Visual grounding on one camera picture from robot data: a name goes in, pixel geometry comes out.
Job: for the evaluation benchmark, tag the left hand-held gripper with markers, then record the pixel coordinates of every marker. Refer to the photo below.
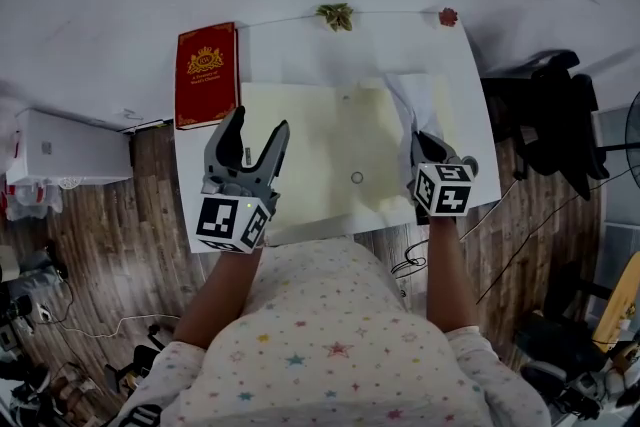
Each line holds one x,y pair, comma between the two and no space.
217,220

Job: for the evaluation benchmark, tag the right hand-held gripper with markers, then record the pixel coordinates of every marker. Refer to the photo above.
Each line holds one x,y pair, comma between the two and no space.
450,195

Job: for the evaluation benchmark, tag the white A4 paper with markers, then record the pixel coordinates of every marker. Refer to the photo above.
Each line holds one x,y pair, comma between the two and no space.
415,100

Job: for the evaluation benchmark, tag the pale yellow desk mat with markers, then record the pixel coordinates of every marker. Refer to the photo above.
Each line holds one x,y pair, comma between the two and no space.
310,145

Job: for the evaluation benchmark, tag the person's left forearm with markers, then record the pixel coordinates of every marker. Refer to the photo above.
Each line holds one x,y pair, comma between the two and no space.
220,300

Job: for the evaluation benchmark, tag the person's right forearm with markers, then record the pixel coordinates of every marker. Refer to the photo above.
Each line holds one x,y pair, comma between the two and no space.
450,275

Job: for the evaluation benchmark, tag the red hardcover book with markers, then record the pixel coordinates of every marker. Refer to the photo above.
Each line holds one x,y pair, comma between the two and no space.
206,75

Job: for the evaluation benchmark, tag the black office chair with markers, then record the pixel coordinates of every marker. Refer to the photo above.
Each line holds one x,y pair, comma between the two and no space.
555,125

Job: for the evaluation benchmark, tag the red flower ornament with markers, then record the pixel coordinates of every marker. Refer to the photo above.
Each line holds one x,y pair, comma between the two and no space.
448,17

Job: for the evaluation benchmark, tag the green leaf ornament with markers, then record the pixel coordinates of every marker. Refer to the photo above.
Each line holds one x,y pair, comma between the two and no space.
336,16

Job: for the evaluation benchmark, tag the white appliance box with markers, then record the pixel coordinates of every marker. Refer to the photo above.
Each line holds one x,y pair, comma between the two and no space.
75,150

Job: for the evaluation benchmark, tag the black standing fan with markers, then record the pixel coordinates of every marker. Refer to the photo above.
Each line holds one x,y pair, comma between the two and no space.
634,140

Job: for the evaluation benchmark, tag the person's star-print clothing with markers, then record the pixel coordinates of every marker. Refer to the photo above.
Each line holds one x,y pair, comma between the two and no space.
325,350

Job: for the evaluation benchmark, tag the yellow wooden board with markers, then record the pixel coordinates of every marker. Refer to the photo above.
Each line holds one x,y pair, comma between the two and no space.
622,300

